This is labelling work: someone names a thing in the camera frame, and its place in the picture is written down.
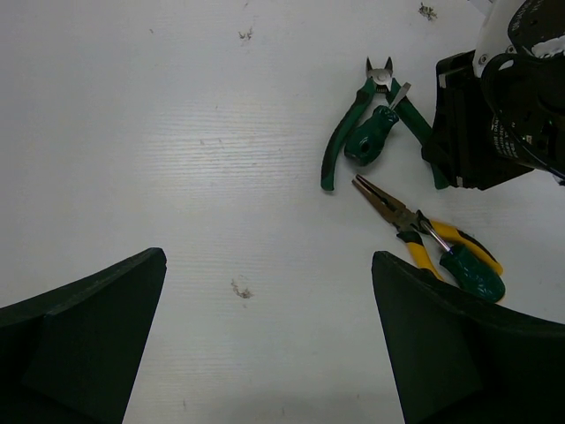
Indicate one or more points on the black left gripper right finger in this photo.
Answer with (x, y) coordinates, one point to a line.
(459, 359)

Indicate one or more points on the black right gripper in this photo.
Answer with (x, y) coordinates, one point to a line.
(461, 145)

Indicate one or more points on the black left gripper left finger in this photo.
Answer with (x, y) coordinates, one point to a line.
(72, 354)

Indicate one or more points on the green diagonal cutting pliers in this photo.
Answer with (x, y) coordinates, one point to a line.
(380, 88)

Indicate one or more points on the small yellow needle-nose pliers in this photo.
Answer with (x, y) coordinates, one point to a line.
(410, 225)

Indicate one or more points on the stubby green flathead screwdriver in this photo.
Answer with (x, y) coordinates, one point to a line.
(368, 140)

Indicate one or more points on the green handled long screwdriver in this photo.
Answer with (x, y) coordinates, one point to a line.
(473, 268)

